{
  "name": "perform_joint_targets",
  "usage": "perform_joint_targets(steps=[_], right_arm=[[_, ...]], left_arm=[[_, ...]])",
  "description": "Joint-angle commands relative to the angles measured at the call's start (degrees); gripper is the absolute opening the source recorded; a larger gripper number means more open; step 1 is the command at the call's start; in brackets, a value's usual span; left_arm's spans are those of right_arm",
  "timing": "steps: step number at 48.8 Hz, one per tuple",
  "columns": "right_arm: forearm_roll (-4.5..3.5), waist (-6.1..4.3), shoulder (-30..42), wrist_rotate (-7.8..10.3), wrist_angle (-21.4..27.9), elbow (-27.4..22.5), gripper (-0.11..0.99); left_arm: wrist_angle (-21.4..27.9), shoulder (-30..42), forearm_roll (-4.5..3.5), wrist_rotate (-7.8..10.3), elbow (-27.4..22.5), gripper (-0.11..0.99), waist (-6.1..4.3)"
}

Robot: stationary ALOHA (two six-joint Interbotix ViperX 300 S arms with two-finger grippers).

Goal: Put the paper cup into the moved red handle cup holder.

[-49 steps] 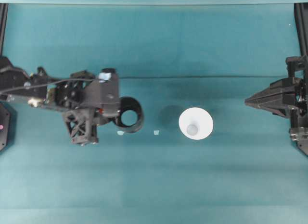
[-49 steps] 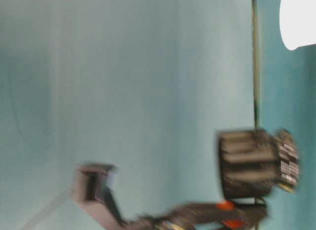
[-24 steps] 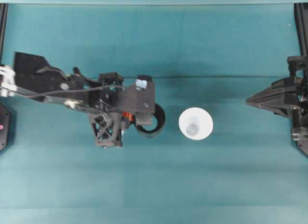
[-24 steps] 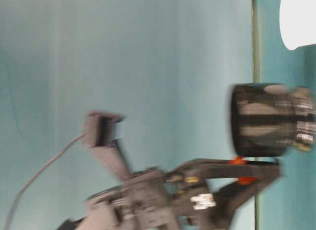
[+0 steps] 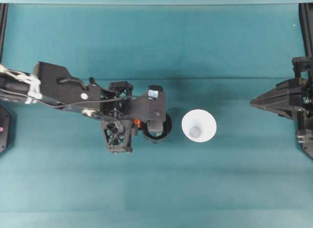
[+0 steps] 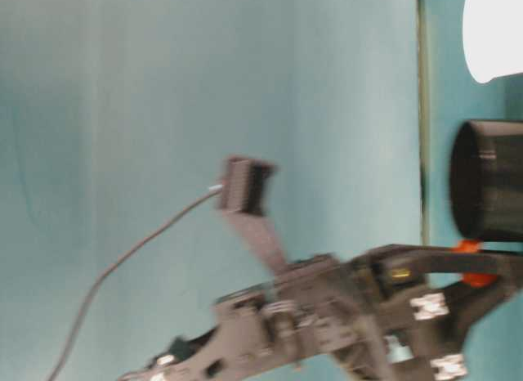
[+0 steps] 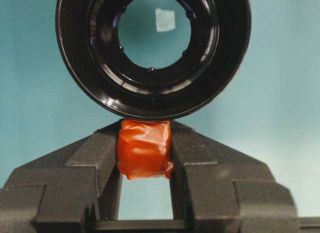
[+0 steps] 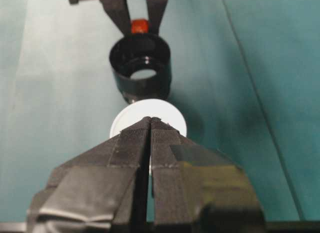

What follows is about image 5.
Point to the blue-green table cloth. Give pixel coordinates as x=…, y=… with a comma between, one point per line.
x=156, y=189

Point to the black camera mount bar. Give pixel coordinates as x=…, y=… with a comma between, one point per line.
x=146, y=108

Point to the wrist camera cylinder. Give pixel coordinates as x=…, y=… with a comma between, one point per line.
x=156, y=88

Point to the black frame post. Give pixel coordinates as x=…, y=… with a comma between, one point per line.
x=306, y=27
x=3, y=27

